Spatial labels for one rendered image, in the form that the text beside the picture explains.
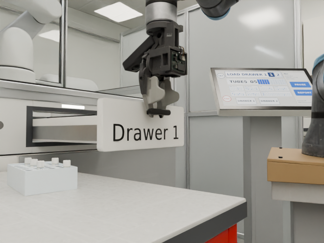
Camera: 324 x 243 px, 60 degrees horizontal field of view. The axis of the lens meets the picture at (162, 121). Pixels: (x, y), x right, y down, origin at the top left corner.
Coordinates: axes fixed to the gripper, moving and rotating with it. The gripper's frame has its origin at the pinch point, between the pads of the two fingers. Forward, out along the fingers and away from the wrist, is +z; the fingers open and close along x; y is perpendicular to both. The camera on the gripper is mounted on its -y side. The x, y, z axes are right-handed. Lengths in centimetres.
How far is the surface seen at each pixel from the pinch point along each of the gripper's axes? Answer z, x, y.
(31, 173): 11.1, -29.5, 0.2
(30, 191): 13.8, -29.6, 0.2
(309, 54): -90, 330, -31
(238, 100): -10, 75, -11
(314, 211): 20.9, 14.0, 31.2
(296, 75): -25, 106, 7
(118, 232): 14.4, -31.8, 22.6
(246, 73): -25, 90, -14
